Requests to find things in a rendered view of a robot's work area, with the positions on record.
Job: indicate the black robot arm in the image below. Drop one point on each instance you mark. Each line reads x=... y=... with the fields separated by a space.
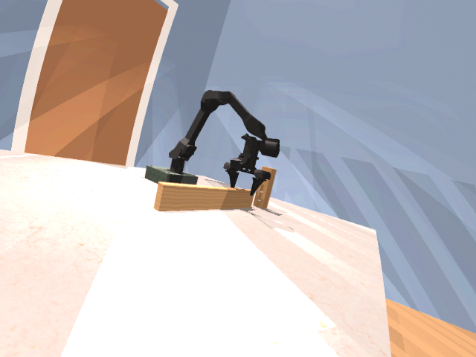
x=209 y=103

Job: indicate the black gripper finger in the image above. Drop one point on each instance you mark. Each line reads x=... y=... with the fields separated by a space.
x=233 y=178
x=256 y=183

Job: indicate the wooden post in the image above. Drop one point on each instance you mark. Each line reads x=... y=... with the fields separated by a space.
x=263 y=192

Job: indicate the light brown wooden board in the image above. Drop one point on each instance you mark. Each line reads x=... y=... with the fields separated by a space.
x=178 y=197

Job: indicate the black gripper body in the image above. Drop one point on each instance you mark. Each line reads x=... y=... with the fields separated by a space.
x=260 y=174

